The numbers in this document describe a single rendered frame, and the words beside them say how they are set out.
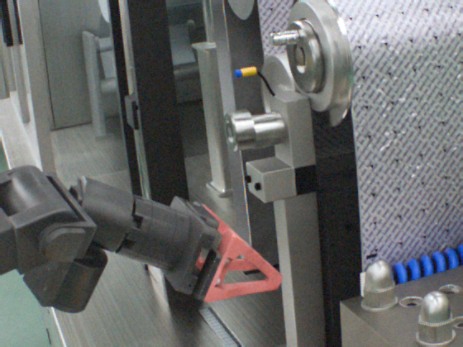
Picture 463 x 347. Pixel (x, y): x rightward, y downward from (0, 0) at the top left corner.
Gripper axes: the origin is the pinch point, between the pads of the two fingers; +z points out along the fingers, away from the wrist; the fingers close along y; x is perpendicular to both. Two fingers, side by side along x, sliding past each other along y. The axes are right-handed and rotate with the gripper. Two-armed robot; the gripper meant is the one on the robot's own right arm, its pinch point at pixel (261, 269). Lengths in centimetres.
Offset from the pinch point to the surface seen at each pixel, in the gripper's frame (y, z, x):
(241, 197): -40.8, 12.5, 0.0
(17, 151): -141, -5, -23
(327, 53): -0.7, -2.1, 21.4
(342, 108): -0.8, 1.6, 17.1
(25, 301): -262, 37, -103
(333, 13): -0.5, -3.3, 25.3
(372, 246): 0.7, 10.1, 5.8
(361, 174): 0.7, 5.5, 12.0
